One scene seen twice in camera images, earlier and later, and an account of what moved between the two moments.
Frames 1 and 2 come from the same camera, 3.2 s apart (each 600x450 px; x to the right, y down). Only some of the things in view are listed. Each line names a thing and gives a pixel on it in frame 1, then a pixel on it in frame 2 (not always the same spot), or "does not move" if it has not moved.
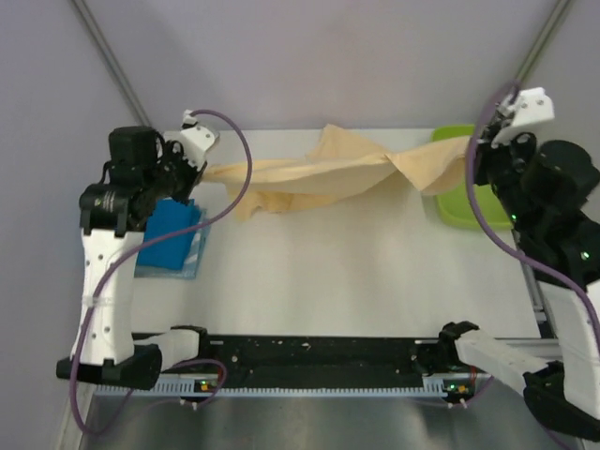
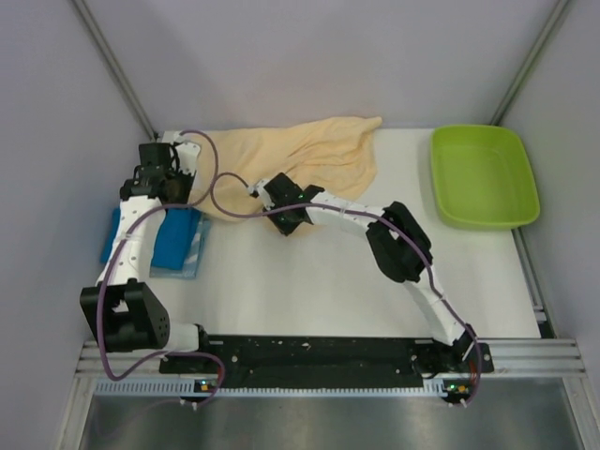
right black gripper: (484, 151) → (285, 230)
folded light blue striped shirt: (190, 266) does not move
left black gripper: (175, 151) does not move
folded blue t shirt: (170, 217) does not move
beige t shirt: (342, 163) → (327, 155)
